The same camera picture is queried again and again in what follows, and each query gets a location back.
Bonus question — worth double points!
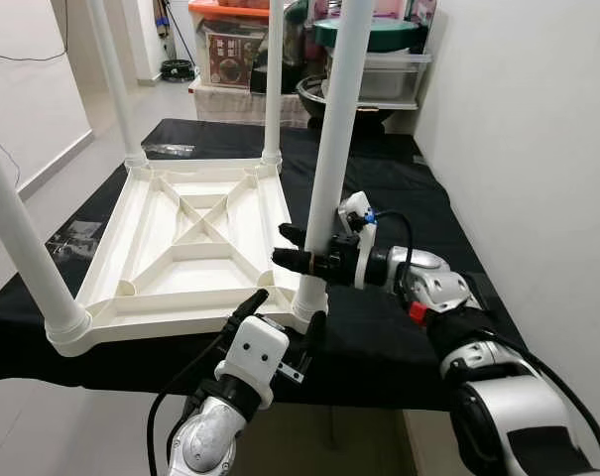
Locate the white ribbed plastic tabletop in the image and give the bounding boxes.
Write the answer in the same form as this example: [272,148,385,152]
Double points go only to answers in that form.
[47,157,330,358]

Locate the black tablecloth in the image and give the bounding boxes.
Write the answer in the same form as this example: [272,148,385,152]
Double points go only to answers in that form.
[0,117,529,413]

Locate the black wok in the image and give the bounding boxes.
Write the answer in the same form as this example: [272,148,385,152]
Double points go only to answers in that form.
[297,77,400,125]

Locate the floral cloth covered stand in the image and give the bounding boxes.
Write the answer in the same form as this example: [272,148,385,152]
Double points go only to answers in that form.
[190,81,310,128]

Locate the black bag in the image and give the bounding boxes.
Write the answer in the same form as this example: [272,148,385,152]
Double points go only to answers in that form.
[250,5,312,95]

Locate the stainless steel container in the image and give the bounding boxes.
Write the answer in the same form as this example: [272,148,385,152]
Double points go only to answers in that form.
[324,50,431,105]

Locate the green pot lid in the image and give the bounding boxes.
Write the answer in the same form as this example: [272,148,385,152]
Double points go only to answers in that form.
[312,18,424,53]

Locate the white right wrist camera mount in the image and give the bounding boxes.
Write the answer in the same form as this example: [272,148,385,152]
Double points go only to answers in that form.
[337,191,378,291]

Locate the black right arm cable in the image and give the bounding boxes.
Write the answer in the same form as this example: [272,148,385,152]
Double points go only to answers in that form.
[359,206,600,475]

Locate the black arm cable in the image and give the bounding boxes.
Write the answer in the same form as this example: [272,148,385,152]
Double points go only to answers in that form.
[146,332,231,476]
[359,206,600,475]

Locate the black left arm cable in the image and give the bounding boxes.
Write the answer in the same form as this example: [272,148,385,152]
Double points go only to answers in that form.
[146,332,231,476]

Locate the grey thin wall cable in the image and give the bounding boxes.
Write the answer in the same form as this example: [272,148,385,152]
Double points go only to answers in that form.
[0,0,69,63]

